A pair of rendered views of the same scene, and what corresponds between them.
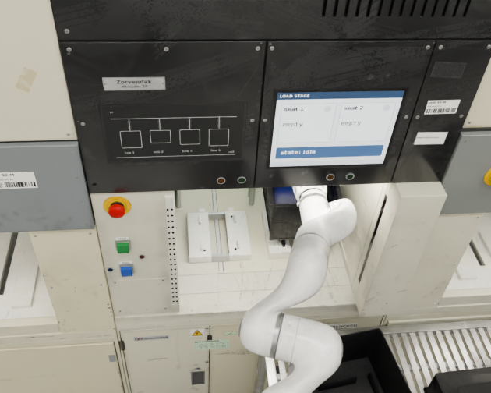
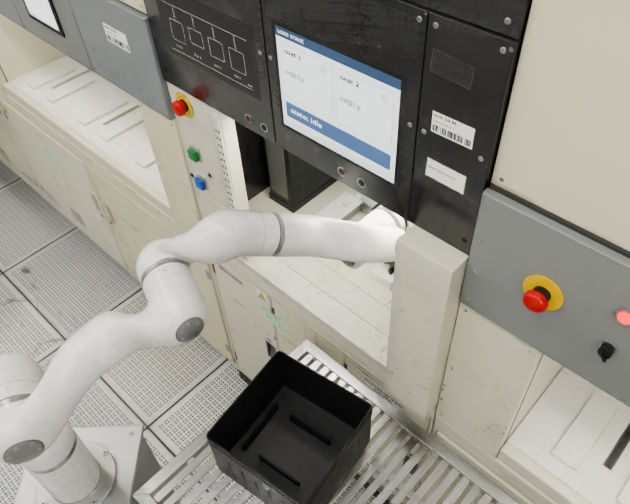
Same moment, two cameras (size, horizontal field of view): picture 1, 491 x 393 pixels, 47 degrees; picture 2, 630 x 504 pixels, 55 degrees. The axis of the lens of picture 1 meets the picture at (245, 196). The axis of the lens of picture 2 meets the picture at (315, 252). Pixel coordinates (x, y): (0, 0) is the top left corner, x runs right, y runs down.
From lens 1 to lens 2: 103 cm
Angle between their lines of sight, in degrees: 37
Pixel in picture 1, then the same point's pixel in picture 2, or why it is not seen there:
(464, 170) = (494, 255)
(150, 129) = (187, 25)
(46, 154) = (128, 19)
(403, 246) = (412, 318)
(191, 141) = (218, 55)
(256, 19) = not seen: outside the picture
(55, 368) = not seen: hidden behind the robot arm
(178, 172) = (215, 89)
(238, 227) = not seen: hidden behind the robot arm
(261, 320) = (149, 249)
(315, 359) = (149, 312)
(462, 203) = (499, 309)
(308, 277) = (197, 234)
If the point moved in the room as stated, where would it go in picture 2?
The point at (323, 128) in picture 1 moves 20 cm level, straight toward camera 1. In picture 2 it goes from (324, 96) to (220, 132)
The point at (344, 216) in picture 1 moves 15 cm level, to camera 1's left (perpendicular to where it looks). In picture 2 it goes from (356, 234) to (311, 196)
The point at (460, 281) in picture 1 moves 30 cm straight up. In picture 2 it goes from (547, 456) to (586, 388)
